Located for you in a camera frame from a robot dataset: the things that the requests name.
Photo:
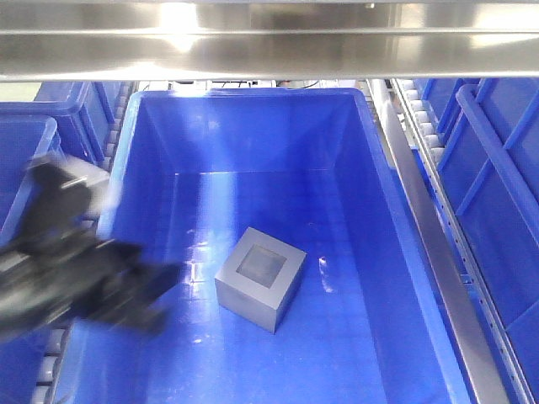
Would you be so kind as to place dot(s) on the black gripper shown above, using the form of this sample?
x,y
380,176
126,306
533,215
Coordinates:
x,y
56,269

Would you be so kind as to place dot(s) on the gray hollow cube base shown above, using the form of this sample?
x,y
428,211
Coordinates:
x,y
259,278

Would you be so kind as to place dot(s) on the blue bin left near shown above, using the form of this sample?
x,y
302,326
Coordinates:
x,y
23,136

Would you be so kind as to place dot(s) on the blue bin left far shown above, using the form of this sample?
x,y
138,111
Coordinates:
x,y
18,98

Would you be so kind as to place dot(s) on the large blue target bin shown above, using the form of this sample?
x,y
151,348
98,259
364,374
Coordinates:
x,y
302,277

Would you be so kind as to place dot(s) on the blue bin right side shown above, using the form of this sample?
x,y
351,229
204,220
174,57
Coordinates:
x,y
483,136

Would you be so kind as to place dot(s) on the steel shelf beam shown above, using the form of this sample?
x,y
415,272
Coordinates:
x,y
228,40

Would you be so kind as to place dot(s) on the roller conveyor rail right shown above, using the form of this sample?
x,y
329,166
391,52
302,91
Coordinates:
x,y
490,363

